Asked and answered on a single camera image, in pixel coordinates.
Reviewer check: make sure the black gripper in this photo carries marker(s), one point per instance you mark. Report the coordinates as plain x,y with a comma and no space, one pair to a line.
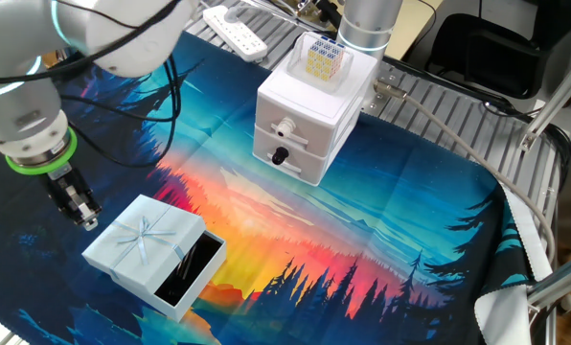
65,187

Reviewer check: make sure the light blue ribboned box casing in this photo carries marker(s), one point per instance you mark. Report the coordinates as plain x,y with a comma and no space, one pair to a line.
142,239

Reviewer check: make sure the black pen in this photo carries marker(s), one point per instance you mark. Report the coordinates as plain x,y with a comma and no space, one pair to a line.
186,266

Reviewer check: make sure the white drawer with black knob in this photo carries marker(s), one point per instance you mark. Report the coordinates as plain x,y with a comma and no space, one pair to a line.
309,168

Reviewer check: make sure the white power strip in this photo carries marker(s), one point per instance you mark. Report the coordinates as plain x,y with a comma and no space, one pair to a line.
237,36

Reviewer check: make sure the white plastic drawer cabinet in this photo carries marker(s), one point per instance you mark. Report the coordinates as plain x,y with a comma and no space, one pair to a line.
333,105

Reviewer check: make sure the colourful forest sunset tablecloth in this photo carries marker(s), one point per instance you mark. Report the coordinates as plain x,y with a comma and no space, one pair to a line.
362,230

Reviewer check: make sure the white puzzle cube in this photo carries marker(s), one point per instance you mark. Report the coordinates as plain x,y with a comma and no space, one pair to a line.
325,60

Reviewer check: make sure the clear plastic cube case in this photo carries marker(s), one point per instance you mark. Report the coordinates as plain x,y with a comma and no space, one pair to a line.
345,79

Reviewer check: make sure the beige wooden desk board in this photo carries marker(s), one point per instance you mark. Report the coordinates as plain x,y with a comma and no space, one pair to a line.
410,29

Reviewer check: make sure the black office chair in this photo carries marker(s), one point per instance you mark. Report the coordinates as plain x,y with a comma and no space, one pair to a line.
486,57

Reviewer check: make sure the slanted aluminium profile bar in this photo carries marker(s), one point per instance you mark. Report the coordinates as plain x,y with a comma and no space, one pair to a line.
554,98

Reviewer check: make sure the aluminium frame bar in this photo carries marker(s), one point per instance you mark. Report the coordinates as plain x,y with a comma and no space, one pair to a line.
561,282

